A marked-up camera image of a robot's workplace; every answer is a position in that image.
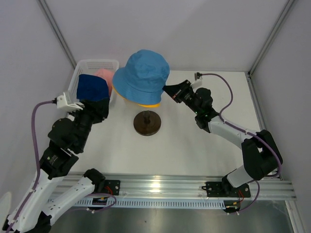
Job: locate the dark blue bucket hat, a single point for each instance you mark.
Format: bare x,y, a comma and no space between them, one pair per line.
92,88

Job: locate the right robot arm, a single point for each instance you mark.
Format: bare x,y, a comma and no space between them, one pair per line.
259,151

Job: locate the aluminium frame post right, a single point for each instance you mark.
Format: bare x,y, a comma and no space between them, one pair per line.
277,26

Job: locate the white plastic basket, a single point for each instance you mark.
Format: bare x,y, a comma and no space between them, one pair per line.
89,66

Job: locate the aluminium side rail right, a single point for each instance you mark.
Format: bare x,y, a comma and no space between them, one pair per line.
256,103

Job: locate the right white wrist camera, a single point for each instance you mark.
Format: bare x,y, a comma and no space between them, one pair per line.
197,80

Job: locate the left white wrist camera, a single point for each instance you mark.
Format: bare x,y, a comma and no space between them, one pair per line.
64,102

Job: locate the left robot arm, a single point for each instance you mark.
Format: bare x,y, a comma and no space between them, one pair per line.
67,139

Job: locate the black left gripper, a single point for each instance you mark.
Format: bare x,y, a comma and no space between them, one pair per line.
98,109

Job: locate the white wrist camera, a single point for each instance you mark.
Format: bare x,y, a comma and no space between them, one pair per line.
197,80
64,102

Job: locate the aluminium frame post left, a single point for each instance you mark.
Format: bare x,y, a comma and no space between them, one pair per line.
57,31

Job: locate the yellow bucket hat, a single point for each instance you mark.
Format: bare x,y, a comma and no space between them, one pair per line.
139,104

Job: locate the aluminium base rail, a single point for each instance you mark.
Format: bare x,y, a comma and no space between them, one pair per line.
189,187

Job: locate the white slotted cable duct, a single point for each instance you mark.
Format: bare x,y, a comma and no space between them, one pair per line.
150,203

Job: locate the aluminium frame post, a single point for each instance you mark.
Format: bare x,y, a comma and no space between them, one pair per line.
277,26
57,31

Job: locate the pink hat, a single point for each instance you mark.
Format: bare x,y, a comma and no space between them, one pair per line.
107,75

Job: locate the light blue bucket hat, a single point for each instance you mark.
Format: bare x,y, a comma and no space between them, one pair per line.
142,78

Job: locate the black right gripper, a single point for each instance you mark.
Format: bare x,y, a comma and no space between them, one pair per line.
176,91

